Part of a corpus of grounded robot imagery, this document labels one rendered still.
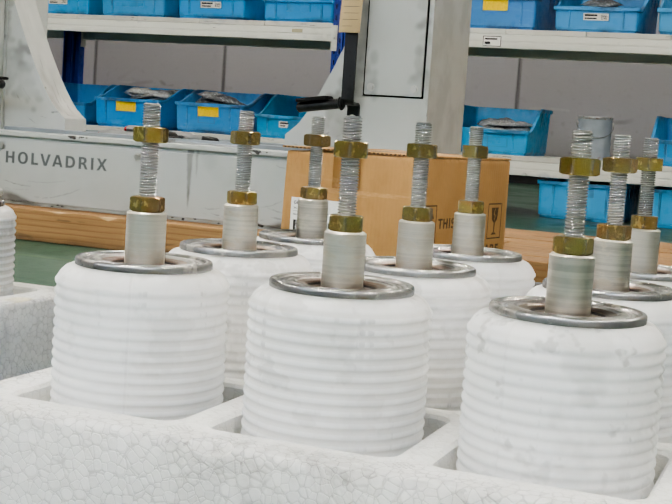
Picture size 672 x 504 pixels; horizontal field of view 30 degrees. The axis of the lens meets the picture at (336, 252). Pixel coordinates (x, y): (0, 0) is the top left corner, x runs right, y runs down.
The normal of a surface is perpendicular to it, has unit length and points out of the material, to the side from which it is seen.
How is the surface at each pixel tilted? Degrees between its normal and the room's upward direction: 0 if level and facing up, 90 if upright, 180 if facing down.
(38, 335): 90
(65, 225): 90
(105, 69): 90
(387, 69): 90
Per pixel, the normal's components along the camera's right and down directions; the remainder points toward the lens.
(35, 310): 0.92, 0.10
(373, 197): -0.58, 0.04
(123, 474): -0.37, 0.07
